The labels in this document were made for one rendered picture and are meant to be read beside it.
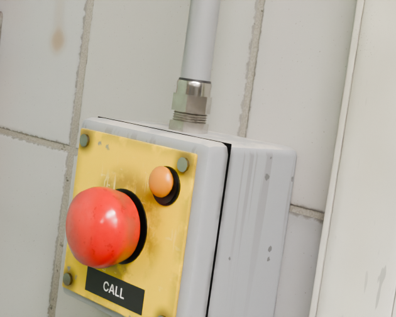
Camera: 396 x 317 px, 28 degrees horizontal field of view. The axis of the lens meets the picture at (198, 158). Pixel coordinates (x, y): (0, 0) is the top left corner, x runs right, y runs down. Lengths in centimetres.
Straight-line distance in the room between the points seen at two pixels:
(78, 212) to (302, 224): 12
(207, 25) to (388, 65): 10
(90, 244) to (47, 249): 20
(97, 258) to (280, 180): 10
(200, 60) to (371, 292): 14
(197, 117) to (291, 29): 7
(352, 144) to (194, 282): 10
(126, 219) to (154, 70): 14
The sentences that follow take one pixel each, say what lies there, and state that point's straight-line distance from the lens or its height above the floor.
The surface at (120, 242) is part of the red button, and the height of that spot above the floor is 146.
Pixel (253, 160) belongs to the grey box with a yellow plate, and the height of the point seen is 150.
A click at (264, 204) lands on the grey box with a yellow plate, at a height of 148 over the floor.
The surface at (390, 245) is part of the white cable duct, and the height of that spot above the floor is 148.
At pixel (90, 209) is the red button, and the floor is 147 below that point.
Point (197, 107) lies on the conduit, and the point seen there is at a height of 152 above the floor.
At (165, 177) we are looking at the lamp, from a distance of 37.
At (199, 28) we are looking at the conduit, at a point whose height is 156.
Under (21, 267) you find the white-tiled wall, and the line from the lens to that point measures 61.
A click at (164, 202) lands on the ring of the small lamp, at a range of 37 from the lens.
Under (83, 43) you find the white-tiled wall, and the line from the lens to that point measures 56.
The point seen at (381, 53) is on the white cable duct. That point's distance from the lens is 37.
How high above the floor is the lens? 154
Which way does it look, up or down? 6 degrees down
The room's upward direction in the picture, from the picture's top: 8 degrees clockwise
